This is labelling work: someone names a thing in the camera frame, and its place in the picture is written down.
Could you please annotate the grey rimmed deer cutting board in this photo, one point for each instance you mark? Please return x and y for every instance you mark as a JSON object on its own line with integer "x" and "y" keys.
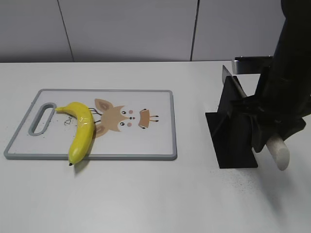
{"x": 134, "y": 124}

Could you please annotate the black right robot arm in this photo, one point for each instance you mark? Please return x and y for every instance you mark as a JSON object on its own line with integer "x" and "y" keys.
{"x": 293, "y": 50}

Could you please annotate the black knife stand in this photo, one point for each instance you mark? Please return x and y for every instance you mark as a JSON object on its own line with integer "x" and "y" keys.
{"x": 231, "y": 131}

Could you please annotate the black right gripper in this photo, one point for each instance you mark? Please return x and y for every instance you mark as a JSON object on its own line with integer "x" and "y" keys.
{"x": 278, "y": 106}

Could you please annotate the yellow plastic banana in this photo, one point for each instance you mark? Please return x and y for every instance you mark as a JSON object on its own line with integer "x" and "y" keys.
{"x": 84, "y": 132}

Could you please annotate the white handled kitchen knife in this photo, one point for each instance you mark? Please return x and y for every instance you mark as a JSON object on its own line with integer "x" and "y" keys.
{"x": 275, "y": 144}

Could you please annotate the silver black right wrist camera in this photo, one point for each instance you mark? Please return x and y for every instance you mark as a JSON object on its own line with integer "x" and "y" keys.
{"x": 250, "y": 64}

